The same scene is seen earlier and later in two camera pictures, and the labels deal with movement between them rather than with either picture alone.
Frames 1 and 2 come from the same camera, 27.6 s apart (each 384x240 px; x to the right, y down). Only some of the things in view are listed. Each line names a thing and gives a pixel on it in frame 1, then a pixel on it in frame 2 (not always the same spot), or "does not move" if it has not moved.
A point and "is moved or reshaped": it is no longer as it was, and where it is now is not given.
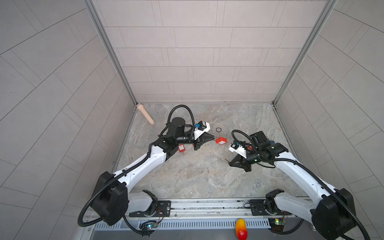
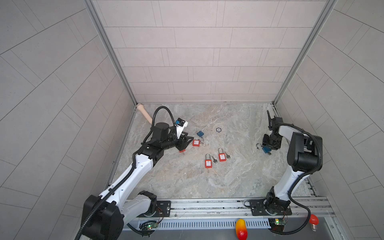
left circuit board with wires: [147, 225] does not move
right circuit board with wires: [277, 224] does not move
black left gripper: [197, 144] → [181, 144]
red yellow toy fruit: [241, 229] does not move
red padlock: [181, 148] is moved or reshaped
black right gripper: [242, 163] → [273, 147]
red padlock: [221, 140] → [222, 156]
